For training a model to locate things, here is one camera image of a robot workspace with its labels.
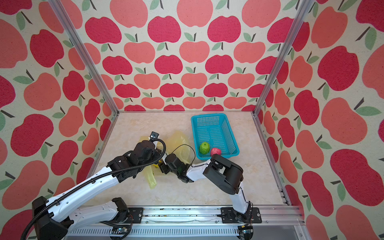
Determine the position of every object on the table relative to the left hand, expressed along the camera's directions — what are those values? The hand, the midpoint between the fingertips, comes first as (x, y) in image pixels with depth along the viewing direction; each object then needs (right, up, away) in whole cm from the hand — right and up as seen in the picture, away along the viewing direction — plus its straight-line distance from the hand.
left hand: (160, 149), depth 77 cm
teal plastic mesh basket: (+34, +9, +34) cm, 49 cm away
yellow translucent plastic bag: (+8, +3, +3) cm, 9 cm away
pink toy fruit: (+31, -4, +14) cm, 35 cm away
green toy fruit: (+25, -2, +16) cm, 30 cm away
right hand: (0, -8, +13) cm, 15 cm away
